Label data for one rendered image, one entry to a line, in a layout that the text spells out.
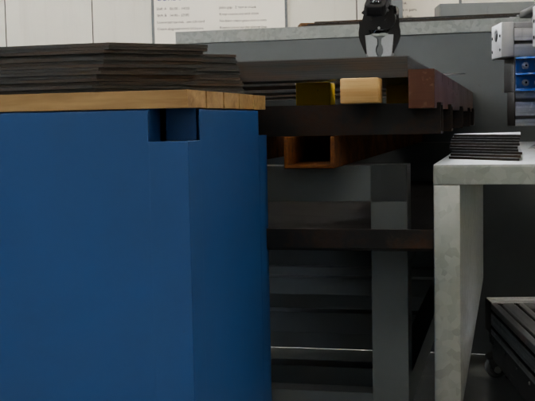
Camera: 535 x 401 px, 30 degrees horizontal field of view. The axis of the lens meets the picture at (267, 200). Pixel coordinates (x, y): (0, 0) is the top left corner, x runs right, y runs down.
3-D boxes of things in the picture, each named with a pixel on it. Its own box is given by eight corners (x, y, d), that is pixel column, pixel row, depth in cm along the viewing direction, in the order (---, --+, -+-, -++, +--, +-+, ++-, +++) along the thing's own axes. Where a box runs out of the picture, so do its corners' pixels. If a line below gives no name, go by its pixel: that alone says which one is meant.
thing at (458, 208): (435, 412, 153) (433, 184, 150) (468, 278, 279) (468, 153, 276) (461, 414, 152) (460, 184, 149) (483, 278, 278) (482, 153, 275)
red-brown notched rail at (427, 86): (408, 108, 154) (408, 69, 154) (459, 111, 311) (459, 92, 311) (434, 107, 153) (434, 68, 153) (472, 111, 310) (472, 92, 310)
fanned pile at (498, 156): (443, 161, 160) (443, 137, 159) (455, 153, 198) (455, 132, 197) (522, 161, 157) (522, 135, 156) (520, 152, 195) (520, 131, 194)
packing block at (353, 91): (340, 103, 155) (339, 78, 155) (345, 104, 160) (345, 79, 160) (378, 103, 154) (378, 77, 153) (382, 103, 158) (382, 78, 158)
